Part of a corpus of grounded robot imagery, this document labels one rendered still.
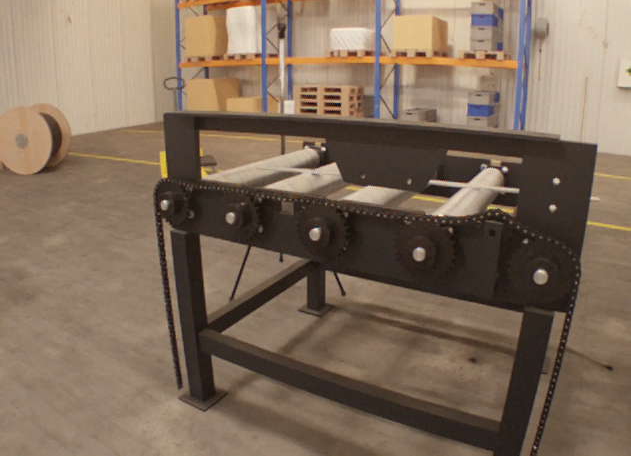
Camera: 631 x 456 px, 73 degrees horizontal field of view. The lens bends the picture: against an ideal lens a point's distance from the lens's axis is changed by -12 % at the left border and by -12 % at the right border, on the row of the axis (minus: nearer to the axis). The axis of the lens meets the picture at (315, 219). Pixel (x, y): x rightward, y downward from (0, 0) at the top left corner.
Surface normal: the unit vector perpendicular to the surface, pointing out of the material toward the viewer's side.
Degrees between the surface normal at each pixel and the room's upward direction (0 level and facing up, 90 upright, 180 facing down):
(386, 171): 90
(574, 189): 90
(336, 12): 90
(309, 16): 90
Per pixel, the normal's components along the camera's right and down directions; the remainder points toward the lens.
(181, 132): -0.51, 0.26
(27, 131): -0.03, 0.29
